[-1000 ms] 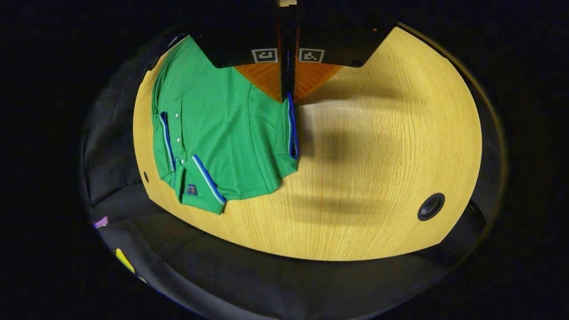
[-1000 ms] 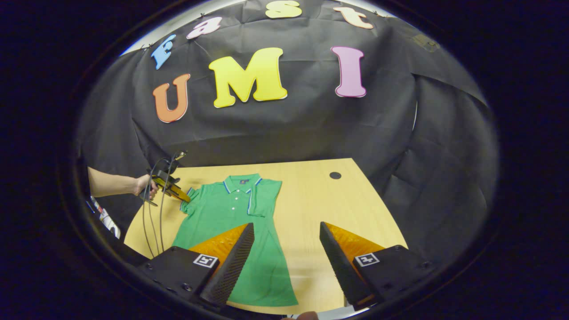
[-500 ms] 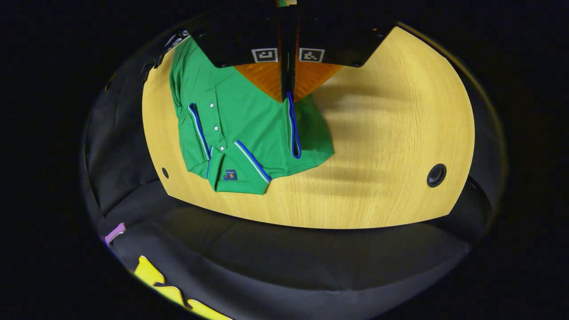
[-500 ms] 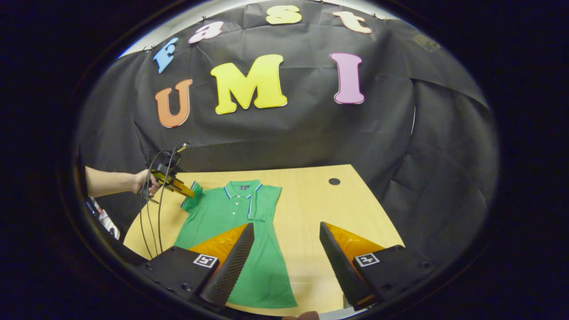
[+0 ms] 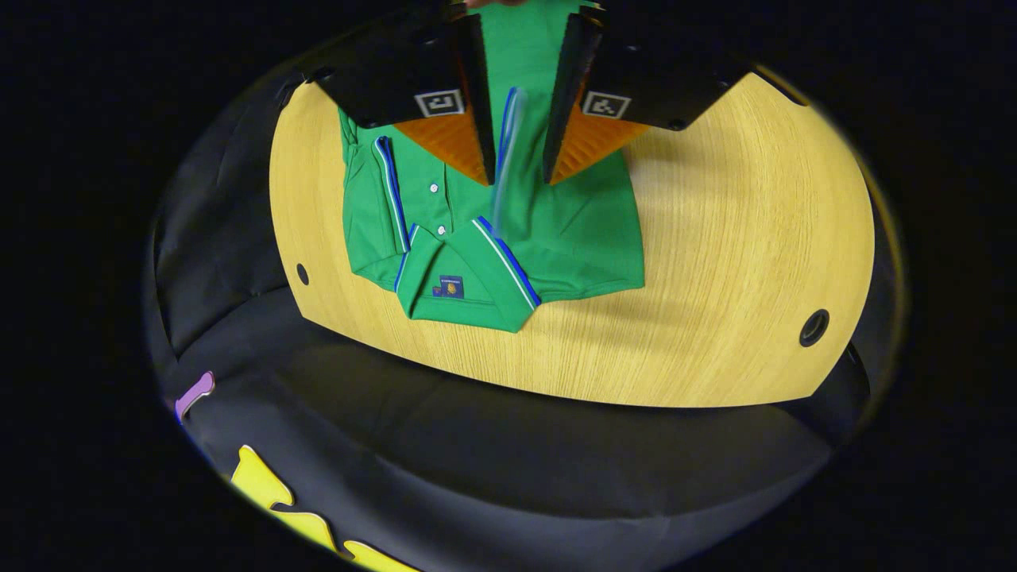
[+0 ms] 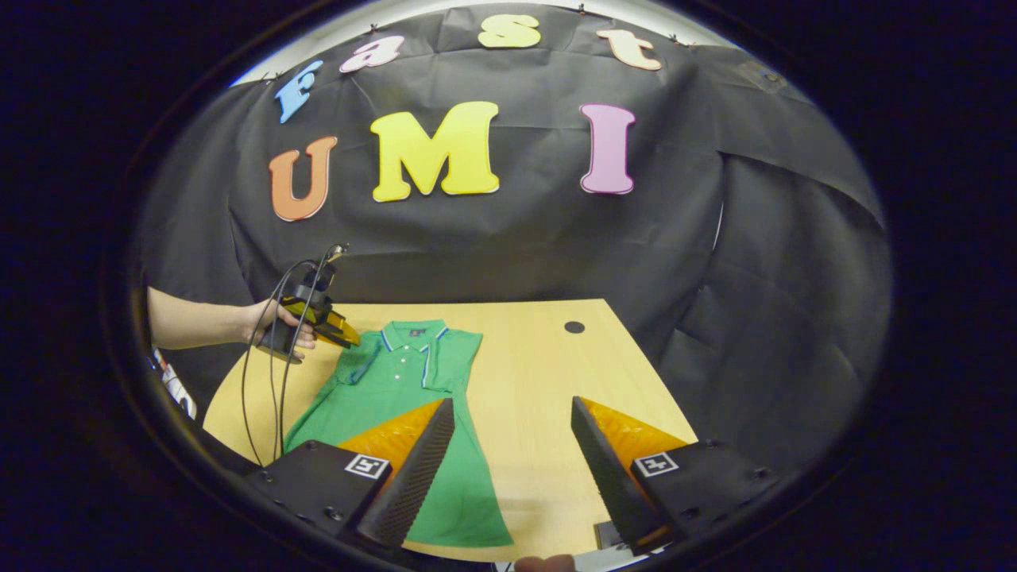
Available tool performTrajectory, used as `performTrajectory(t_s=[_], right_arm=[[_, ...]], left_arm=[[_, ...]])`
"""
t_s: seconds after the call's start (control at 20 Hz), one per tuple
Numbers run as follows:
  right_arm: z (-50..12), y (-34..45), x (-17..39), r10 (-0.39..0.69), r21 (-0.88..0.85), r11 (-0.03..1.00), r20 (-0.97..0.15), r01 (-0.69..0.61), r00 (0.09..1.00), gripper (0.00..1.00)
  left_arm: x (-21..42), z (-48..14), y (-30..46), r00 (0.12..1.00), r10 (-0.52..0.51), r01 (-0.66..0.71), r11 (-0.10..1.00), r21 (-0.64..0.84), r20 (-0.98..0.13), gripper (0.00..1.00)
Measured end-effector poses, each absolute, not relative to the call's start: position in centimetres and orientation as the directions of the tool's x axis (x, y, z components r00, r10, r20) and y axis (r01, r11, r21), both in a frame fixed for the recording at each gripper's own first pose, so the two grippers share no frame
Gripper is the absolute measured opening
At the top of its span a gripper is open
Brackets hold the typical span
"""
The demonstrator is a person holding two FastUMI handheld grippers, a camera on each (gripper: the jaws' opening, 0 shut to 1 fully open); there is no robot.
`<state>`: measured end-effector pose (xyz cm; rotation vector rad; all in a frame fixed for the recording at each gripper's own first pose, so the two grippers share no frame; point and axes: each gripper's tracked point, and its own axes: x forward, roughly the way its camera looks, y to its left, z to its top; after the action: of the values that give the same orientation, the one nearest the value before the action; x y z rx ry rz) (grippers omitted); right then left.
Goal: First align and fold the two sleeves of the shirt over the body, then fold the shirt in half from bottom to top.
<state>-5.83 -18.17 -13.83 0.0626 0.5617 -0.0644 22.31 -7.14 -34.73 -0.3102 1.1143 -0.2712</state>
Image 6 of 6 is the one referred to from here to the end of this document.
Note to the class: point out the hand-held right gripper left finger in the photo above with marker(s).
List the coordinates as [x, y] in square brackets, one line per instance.
[413, 485]

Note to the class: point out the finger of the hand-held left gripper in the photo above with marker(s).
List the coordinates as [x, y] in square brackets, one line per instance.
[340, 327]

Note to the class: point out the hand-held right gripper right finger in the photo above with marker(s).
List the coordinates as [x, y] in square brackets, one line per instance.
[612, 485]

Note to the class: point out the green T-shirt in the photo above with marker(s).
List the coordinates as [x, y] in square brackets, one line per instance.
[397, 373]

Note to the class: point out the dark grey flat object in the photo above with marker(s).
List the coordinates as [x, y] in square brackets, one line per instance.
[608, 534]

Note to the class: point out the row of black cloth clips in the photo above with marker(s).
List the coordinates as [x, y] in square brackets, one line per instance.
[581, 9]

